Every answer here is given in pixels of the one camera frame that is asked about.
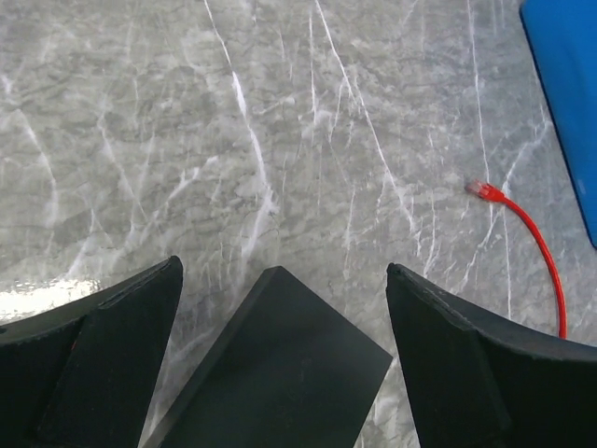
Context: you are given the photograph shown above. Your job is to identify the black network switch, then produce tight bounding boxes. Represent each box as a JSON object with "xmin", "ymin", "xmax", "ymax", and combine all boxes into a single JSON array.
[{"xmin": 147, "ymin": 266, "xmax": 392, "ymax": 447}]

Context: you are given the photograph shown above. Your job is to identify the red ethernet cable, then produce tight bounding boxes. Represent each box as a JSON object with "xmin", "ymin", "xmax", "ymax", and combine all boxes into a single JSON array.
[{"xmin": 464, "ymin": 179, "xmax": 568, "ymax": 341}]

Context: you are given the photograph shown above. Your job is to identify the blue plastic bin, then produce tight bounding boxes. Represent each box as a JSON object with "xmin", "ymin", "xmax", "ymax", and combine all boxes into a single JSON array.
[{"xmin": 521, "ymin": 0, "xmax": 596, "ymax": 245}]

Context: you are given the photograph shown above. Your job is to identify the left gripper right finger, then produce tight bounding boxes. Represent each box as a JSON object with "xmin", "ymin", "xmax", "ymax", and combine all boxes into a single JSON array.
[{"xmin": 386, "ymin": 264, "xmax": 596, "ymax": 447}]

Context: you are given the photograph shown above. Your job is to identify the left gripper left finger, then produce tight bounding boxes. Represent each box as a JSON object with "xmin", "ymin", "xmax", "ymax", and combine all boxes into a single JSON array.
[{"xmin": 1, "ymin": 256, "xmax": 183, "ymax": 447}]

